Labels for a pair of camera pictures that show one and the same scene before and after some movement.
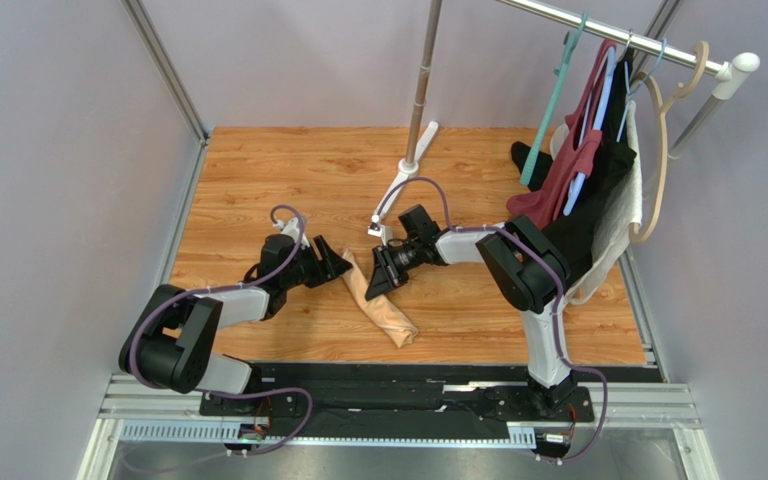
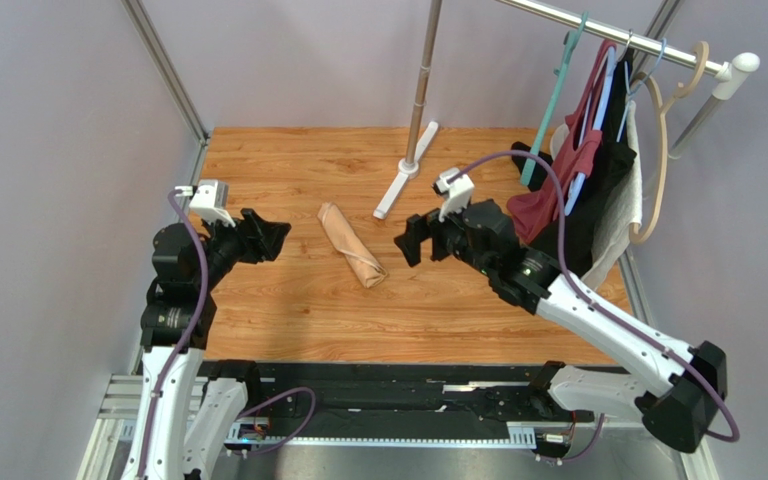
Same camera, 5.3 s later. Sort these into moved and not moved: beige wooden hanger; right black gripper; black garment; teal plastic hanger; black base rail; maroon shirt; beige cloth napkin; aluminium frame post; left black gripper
Moved: left black gripper; beige cloth napkin; right black gripper
Not moved: beige wooden hanger; teal plastic hanger; black base rail; aluminium frame post; maroon shirt; black garment
